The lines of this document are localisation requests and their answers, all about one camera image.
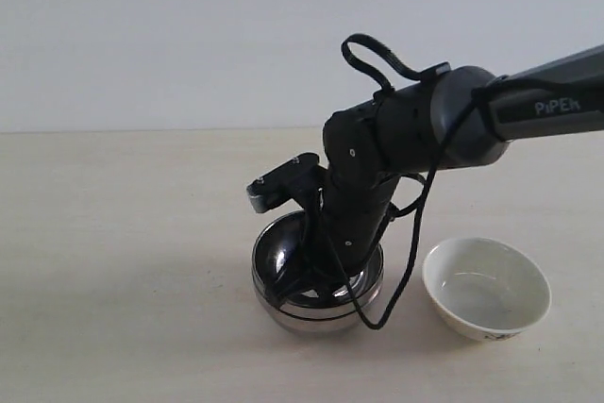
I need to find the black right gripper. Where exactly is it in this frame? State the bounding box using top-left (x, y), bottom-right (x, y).
top-left (271, 171), bottom-right (400, 309)

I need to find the ribbed stainless steel bowl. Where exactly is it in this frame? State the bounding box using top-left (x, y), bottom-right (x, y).
top-left (252, 210), bottom-right (383, 323)

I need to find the smooth stainless steel bowl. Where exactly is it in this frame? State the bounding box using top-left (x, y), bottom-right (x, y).
top-left (252, 248), bottom-right (384, 334)

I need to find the white ceramic floral bowl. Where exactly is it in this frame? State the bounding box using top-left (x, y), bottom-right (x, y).
top-left (421, 237), bottom-right (552, 342)

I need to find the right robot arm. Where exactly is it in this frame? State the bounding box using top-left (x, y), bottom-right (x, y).
top-left (263, 35), bottom-right (603, 308)

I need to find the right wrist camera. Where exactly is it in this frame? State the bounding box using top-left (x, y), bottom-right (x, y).
top-left (246, 152), bottom-right (327, 214)

